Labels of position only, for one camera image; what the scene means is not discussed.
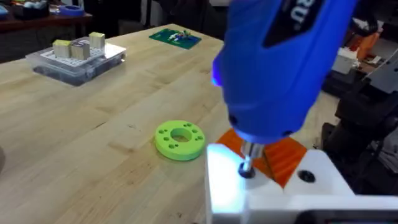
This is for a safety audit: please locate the green disc with holes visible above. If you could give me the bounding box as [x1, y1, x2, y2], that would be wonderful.
[154, 119, 206, 162]

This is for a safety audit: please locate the dark wooden side table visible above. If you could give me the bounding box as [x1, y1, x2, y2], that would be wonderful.
[0, 11, 93, 34]

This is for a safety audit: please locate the green board with toy blocks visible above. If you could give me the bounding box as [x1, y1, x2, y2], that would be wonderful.
[148, 27, 202, 50]

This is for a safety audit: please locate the clear plastic box with blocks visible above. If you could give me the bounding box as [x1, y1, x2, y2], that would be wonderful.
[25, 31, 127, 87]

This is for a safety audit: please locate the white box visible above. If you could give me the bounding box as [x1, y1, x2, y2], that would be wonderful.
[330, 46, 359, 75]

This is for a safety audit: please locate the white orange left gripper left finger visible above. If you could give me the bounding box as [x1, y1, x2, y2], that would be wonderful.
[205, 128, 284, 224]

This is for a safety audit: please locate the blue tape roll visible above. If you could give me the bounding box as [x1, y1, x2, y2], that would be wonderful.
[58, 4, 86, 18]

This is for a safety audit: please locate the white orange left gripper right finger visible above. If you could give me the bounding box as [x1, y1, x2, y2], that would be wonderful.
[263, 136, 356, 197]

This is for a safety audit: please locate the blue electric screwdriver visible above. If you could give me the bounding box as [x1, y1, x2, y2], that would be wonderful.
[211, 0, 359, 180]

